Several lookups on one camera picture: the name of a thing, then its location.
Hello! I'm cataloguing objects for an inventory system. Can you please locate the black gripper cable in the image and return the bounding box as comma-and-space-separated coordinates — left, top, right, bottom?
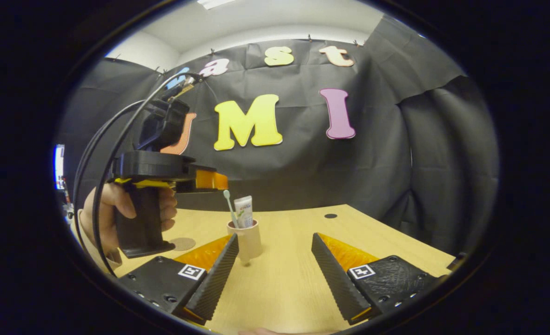
73, 99, 148, 224
91, 72, 203, 278

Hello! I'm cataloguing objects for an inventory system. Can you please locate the beige cup with handle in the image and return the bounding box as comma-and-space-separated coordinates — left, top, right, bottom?
227, 219, 263, 266

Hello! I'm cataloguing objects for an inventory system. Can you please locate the round brown coaster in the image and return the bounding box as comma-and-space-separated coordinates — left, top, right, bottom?
169, 237, 196, 252

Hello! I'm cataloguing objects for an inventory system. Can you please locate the ceiling light panel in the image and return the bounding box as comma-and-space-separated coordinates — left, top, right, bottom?
196, 0, 238, 10

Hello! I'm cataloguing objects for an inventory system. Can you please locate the wooden desktop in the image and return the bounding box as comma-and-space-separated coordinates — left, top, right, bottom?
112, 204, 457, 335

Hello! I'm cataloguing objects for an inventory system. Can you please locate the white toothpaste tube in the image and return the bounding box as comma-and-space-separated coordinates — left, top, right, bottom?
234, 195, 254, 229

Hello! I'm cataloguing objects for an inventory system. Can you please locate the white toothbrush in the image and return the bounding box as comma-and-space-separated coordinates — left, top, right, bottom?
223, 190, 239, 228

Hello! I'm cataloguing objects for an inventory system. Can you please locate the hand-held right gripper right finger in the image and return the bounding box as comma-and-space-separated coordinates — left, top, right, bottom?
311, 233, 445, 325

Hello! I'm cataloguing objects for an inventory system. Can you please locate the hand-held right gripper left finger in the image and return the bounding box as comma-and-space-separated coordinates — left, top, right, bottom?
117, 233, 240, 326

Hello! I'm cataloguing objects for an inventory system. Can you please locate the black backdrop cloth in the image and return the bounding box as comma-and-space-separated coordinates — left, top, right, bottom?
54, 14, 499, 256

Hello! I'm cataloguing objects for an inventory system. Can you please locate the bright blue screen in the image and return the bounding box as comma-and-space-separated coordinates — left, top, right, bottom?
53, 144, 65, 190

